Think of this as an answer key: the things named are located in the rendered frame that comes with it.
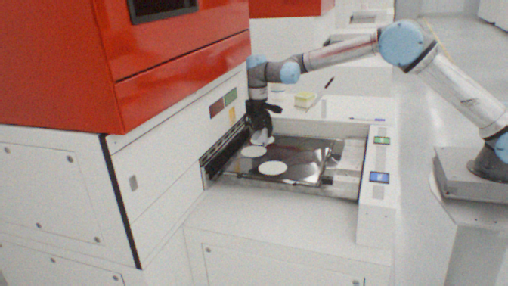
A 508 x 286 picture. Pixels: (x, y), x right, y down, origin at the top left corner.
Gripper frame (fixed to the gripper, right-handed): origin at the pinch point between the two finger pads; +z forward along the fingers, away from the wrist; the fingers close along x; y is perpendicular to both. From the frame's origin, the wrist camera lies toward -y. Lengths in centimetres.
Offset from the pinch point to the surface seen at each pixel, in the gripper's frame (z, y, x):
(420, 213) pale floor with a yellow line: 91, -122, 11
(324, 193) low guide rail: 7.9, 1.0, 32.5
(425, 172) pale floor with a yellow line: 91, -176, -14
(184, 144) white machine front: -15.0, 38.1, 7.4
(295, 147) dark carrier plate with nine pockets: 1.3, -7.9, 9.4
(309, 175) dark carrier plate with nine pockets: 1.4, 3.8, 28.1
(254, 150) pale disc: 1.3, 5.9, 0.0
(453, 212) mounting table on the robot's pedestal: 9, -21, 65
